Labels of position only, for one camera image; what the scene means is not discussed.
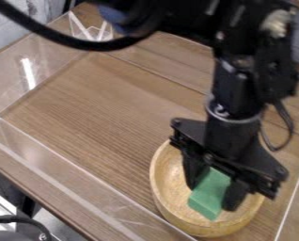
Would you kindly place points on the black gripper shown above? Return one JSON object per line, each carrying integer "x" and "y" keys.
{"x": 225, "y": 144}

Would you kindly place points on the green rectangular block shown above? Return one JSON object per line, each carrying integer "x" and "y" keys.
{"x": 207, "y": 195}

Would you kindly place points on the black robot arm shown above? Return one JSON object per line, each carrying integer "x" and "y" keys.
{"x": 248, "y": 33}

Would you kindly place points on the brown wooden bowl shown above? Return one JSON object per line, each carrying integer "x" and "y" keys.
{"x": 171, "y": 194}

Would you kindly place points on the clear acrylic tray wall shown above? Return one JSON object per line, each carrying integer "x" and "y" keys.
{"x": 84, "y": 117}

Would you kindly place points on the clear acrylic corner bracket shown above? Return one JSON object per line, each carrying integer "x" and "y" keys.
{"x": 91, "y": 33}

